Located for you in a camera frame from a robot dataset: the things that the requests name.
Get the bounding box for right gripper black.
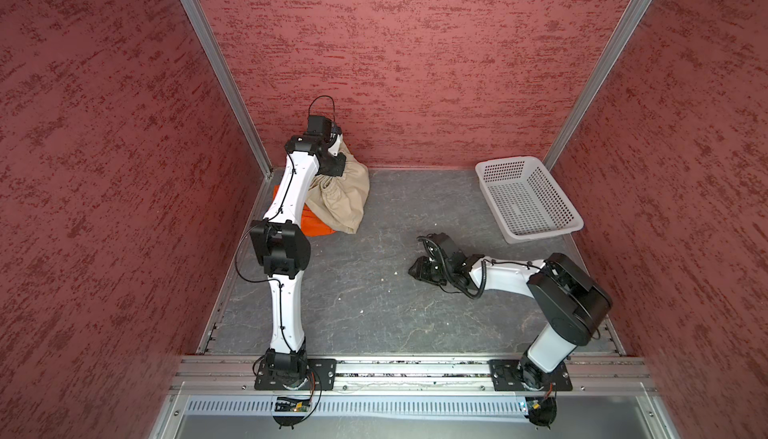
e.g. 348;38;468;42
407;256;452;286

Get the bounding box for beige shorts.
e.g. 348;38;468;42
305;142;370;235

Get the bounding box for orange shorts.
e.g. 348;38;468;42
301;202;336;238

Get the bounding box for white plastic laundry basket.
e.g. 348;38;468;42
475;157;584;244

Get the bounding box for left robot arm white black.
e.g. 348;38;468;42
244;133;346;390

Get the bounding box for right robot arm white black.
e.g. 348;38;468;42
408;238;613;391

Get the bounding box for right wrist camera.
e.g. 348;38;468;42
420;233;467;267

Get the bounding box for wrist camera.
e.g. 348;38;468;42
305;114;342;145
420;233;467;267

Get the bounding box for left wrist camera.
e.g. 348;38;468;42
305;114;342;145

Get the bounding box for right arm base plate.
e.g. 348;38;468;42
488;358;573;393

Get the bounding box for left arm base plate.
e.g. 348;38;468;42
253;358;338;392

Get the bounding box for right controller board with wires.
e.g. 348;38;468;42
525;383;558;429

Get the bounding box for controller board with wires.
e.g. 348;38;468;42
272;369;324;429
525;383;558;429

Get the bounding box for left controller board with wires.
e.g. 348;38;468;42
272;369;324;429

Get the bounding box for left corner aluminium post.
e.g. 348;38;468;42
180;0;273;179

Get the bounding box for corner aluminium post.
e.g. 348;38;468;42
543;0;653;170
180;0;273;179

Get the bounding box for aluminium mounting rail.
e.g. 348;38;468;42
170;354;659;397

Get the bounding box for white slotted cable duct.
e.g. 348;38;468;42
184;395;527;422

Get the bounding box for right corner aluminium post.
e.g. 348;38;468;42
543;0;653;170

